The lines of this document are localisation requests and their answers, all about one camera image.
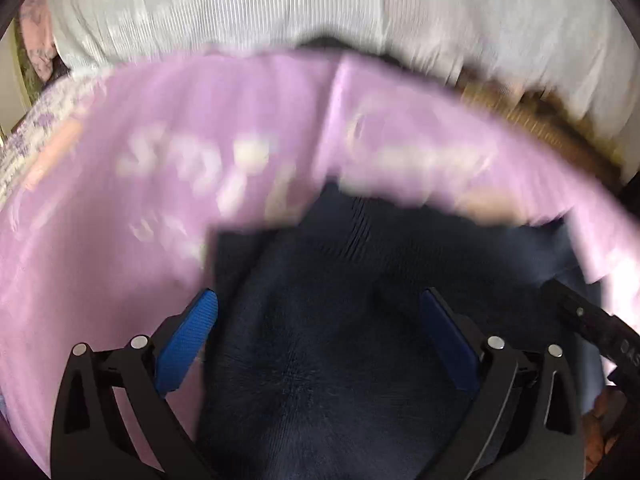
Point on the pink floral cloth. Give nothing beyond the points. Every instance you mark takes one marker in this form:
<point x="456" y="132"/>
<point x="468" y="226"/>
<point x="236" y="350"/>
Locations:
<point x="40" y="35"/>

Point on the person's right hand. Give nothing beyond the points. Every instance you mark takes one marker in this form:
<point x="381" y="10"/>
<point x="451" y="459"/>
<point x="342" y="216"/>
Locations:
<point x="605" y="430"/>

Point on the white lace cloth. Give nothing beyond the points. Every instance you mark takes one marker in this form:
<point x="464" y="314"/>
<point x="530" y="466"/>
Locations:
<point x="300" y="5"/>

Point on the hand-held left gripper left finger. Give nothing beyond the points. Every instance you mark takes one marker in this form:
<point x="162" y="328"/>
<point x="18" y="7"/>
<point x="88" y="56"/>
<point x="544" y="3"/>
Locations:
<point x="187" y="337"/>

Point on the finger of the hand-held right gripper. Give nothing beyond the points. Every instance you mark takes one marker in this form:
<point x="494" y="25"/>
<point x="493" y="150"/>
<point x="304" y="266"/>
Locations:
<point x="595" y="325"/>

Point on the purple printed blanket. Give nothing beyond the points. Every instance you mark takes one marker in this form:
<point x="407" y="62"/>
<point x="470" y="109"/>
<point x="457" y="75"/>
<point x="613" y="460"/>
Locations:
<point x="125" y="260"/>

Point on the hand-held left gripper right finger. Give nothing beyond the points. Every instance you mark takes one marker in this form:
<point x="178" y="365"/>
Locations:
<point x="447" y="342"/>

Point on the purple floral bed sheet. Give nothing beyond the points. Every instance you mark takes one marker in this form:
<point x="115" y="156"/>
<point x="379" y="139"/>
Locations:
<point x="35" y="130"/>

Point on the navy blue knit cardigan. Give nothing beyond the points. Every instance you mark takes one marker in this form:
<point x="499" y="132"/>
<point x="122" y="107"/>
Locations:
<point x="340" y="350"/>

